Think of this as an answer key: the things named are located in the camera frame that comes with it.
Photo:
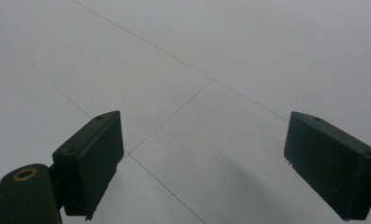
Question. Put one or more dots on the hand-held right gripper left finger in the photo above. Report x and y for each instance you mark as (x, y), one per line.
(87, 165)

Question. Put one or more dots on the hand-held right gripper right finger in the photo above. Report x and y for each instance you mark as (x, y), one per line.
(332, 165)

